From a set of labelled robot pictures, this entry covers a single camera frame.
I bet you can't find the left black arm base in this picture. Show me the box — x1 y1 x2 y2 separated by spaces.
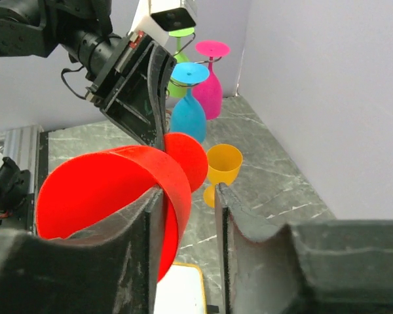
0 131 48 235

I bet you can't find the aluminium rail frame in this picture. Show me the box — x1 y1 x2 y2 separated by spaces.
0 125 43 173

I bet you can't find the small whiteboard wooden frame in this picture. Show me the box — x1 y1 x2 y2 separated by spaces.
153 262 207 314

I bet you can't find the green plastic wine glass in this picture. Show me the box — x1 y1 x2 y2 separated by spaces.
168 27 196 98

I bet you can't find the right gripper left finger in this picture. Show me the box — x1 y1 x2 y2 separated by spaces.
0 187 165 313

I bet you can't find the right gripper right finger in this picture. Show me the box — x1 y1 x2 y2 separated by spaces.
215 183 393 313

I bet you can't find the blue plastic wine glass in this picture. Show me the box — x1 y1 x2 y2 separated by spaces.
170 62 210 143

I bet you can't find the orange plastic wine glass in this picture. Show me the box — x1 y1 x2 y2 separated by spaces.
203 143 243 207

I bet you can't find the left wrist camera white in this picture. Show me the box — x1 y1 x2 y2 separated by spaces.
130 0 197 46

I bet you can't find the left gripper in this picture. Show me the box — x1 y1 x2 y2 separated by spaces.
88 31 176 150

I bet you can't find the red plastic wine glass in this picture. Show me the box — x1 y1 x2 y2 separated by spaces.
35 133 208 280

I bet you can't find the copper wire wine glass rack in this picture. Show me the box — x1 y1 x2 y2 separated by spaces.
168 27 230 97

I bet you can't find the pink plastic wine glass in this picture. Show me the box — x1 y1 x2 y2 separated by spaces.
193 40 231 120

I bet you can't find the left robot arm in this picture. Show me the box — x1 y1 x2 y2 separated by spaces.
0 1 176 150

